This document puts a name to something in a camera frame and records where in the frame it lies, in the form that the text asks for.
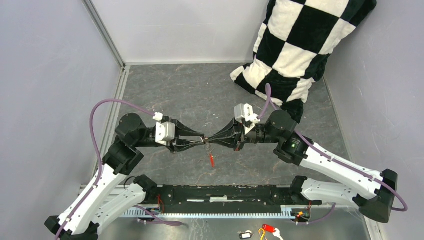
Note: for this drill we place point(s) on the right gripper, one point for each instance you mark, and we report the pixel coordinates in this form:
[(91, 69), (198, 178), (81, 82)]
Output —
[(229, 130)]

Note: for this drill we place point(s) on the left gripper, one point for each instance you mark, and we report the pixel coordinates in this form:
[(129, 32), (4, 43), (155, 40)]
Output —
[(179, 144)]

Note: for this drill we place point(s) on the red key tag with keyring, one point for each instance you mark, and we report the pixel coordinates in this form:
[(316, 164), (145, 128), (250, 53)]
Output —
[(209, 151)]

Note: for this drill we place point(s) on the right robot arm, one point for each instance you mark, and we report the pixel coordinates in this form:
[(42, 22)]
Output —
[(369, 191)]

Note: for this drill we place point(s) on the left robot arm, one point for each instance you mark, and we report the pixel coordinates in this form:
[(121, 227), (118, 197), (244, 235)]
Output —
[(90, 214)]

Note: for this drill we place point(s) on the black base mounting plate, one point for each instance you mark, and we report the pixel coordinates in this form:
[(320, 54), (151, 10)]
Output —
[(226, 207)]

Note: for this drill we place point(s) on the yellow carabiner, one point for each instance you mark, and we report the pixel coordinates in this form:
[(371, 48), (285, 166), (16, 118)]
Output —
[(262, 234)]

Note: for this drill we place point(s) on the red key tag bottom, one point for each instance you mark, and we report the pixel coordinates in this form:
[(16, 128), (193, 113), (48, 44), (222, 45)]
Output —
[(268, 228)]

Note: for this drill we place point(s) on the black white checkered blanket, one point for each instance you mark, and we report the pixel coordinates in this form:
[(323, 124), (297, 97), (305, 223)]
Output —
[(293, 46)]

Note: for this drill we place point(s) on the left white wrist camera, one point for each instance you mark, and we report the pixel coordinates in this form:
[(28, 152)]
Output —
[(161, 128)]

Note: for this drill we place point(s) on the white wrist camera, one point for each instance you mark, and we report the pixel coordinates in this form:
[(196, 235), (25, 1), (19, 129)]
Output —
[(161, 128), (244, 114)]

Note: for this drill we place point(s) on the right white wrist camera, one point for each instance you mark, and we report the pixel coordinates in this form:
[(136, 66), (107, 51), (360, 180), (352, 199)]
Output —
[(244, 114)]

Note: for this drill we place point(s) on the white slotted cable duct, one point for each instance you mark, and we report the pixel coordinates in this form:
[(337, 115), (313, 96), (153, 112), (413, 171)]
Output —
[(286, 214)]

